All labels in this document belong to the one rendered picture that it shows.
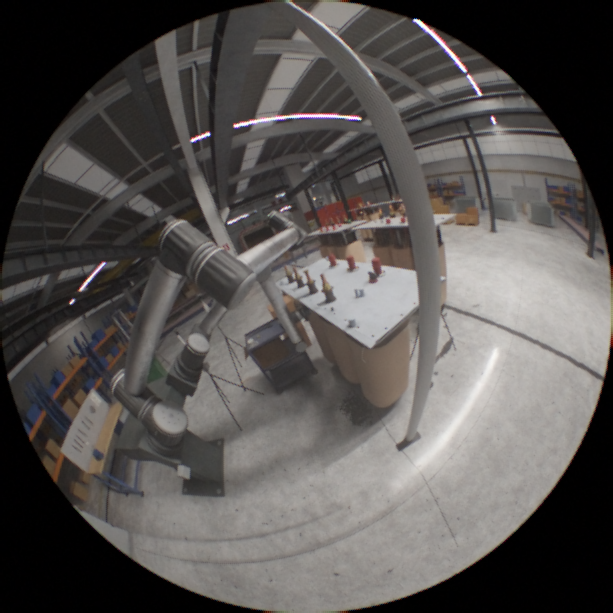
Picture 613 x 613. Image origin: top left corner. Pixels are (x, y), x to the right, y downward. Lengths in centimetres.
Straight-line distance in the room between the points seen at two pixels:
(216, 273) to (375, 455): 193
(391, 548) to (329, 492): 87
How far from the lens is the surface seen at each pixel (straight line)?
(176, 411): 106
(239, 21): 309
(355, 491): 196
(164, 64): 723
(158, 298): 69
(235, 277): 53
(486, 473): 217
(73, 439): 450
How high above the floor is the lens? 194
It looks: 26 degrees down
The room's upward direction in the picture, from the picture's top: 23 degrees counter-clockwise
